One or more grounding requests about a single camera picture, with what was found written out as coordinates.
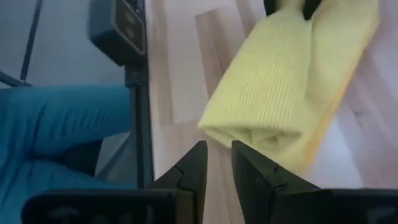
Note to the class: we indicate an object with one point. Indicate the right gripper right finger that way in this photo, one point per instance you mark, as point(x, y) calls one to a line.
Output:
point(258, 186)

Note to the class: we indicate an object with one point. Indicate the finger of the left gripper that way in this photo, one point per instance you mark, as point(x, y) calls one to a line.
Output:
point(270, 7)
point(311, 8)

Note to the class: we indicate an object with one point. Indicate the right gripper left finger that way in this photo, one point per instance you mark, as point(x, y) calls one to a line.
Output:
point(189, 193)

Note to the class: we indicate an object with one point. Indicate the yellow microfiber towel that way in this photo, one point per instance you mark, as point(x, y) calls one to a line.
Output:
point(280, 77)

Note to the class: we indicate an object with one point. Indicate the thin black metal rod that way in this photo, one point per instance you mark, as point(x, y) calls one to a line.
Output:
point(31, 40)

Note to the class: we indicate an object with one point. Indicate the black aluminium table frame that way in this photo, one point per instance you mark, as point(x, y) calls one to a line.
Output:
point(143, 130)

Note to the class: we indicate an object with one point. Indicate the black camera on mount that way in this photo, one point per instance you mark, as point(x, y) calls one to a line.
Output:
point(118, 31)

